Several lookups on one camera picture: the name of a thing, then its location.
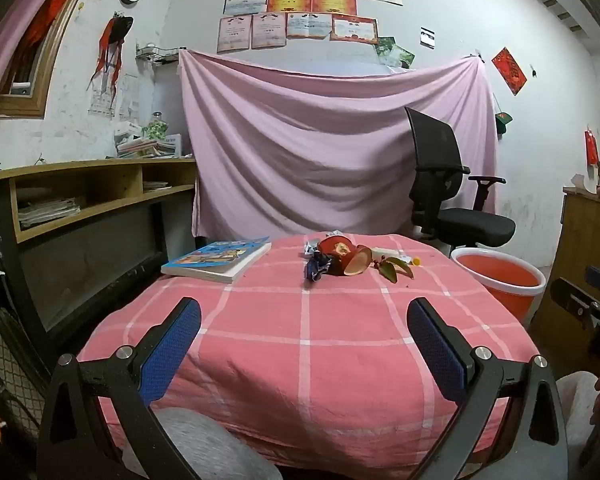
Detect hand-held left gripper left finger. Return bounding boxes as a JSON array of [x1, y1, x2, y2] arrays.
[[37, 296, 202, 480]]

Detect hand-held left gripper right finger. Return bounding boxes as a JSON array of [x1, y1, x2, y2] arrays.
[[406, 297, 571, 480]]

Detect red plastic bucket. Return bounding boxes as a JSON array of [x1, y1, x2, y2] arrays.
[[450, 247, 548, 323]]

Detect wooden cabinet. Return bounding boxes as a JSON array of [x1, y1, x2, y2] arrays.
[[559, 186, 600, 283]]

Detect person's right leg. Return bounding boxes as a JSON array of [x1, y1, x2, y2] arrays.
[[554, 371, 600, 463]]

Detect person's leg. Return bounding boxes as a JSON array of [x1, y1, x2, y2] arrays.
[[554, 371, 600, 463], [121, 406, 282, 480]]

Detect green leaf twig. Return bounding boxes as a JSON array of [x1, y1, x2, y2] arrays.
[[372, 256, 415, 285]]

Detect person's left leg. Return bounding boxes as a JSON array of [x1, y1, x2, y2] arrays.
[[121, 406, 282, 480]]

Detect blue cover book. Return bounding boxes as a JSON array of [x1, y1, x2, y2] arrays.
[[161, 236, 272, 283]]

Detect crushed red paper cup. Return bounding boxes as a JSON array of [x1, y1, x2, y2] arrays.
[[317, 234, 373, 278]]

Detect pink plaid tablecloth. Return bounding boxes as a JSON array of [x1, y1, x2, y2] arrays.
[[77, 232, 541, 476]]

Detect red hanging ornament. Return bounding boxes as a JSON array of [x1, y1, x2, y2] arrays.
[[584, 126, 600, 167]]

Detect crumpled blue wrapper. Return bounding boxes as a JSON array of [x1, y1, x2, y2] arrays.
[[304, 251, 333, 283]]

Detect black office chair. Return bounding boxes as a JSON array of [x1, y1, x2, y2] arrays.
[[404, 106, 517, 252]]

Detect wooden shelf desk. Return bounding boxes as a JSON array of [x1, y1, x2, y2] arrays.
[[0, 157, 199, 348]]

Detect stack of papers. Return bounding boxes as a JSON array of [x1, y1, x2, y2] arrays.
[[17, 197, 84, 229]]

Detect stack of books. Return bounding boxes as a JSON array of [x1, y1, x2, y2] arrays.
[[114, 120, 184, 159]]

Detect glass jar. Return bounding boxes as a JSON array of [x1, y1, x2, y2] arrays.
[[144, 112, 169, 140]]

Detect pink hanging sheet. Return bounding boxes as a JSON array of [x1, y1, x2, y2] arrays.
[[178, 50, 498, 241]]

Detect red tassel decoration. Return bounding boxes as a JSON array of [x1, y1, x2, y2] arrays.
[[86, 13, 135, 107]]

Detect pink curtain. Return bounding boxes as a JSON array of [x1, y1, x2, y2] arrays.
[[0, 0, 81, 128]]

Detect wire mesh basket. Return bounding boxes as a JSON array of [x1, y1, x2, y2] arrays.
[[0, 304, 47, 438]]

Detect red wall poster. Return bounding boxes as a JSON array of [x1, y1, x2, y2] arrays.
[[491, 46, 529, 97]]

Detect white wall calendar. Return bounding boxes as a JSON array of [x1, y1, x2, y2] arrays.
[[88, 73, 139, 121]]

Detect wire wall rack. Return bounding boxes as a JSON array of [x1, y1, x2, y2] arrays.
[[134, 44, 182, 65]]

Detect green wall photos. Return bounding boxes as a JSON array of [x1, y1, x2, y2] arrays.
[[373, 36, 416, 69]]

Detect wooden window frame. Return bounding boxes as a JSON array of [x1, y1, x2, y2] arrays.
[[0, 0, 104, 119]]

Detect group of wall certificates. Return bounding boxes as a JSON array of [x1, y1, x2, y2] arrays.
[[216, 0, 404, 55]]

